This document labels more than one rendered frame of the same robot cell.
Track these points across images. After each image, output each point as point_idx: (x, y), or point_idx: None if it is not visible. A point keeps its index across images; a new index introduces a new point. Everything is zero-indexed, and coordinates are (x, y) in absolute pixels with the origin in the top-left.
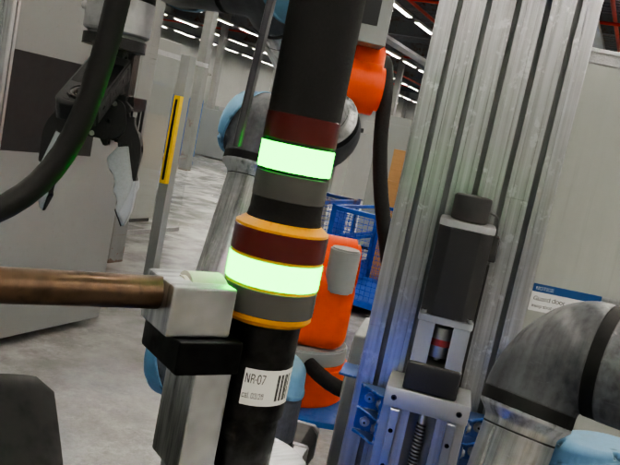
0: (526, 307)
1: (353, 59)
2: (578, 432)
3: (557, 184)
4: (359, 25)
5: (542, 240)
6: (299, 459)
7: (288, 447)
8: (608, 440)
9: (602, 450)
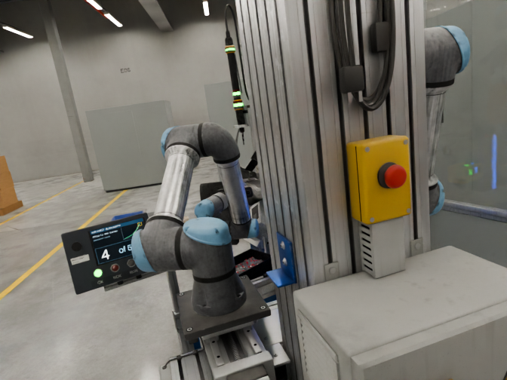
0: (258, 166)
1: (231, 83)
2: (216, 225)
3: (245, 72)
4: (231, 80)
5: (251, 116)
6: (236, 125)
7: (238, 125)
8: (199, 224)
9: (202, 217)
